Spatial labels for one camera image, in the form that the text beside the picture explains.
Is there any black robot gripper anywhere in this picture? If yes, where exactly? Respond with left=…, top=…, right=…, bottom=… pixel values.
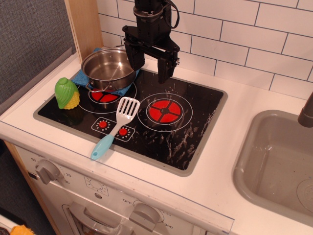
left=122, top=12, right=179, bottom=84

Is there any green and yellow toy corn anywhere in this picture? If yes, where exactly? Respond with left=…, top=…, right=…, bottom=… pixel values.
left=54, top=77, right=80, bottom=110

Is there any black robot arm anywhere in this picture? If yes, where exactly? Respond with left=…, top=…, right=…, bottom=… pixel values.
left=122, top=0, right=180, bottom=83

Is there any silver metal pot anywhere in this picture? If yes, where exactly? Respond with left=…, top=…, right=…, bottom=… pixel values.
left=81, top=45, right=139, bottom=93

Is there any black toy stovetop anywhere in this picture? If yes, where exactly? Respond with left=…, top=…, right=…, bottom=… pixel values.
left=33, top=68, right=228, bottom=177

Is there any wooden side panel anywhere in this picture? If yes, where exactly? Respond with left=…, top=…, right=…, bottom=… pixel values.
left=64, top=0, right=103, bottom=62

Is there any grey left oven knob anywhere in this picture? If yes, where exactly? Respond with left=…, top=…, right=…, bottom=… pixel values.
left=35, top=159, right=60, bottom=185

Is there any grey oven knob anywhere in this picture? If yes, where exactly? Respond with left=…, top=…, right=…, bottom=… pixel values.
left=35, top=159, right=60, bottom=185
left=129, top=203, right=161, bottom=232

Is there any grey right oven knob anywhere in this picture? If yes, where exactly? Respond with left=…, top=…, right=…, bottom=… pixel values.
left=129, top=203, right=161, bottom=232

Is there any white toy oven front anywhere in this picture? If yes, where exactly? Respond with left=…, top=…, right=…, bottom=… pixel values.
left=17, top=147, right=205, bottom=235

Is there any grey plastic sink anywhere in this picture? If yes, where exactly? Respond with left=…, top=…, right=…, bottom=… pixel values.
left=233, top=110, right=313, bottom=226

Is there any grey faucet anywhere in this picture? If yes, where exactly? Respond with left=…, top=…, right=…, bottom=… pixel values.
left=298, top=93, right=313, bottom=128

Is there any orange cloth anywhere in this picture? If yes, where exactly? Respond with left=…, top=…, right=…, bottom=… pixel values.
left=10, top=225, right=35, bottom=235

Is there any white spatula with blue handle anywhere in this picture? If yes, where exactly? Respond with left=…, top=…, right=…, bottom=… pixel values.
left=90, top=97, right=140, bottom=160

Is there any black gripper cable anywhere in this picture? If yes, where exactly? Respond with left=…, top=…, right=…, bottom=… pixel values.
left=161, top=0, right=180, bottom=29

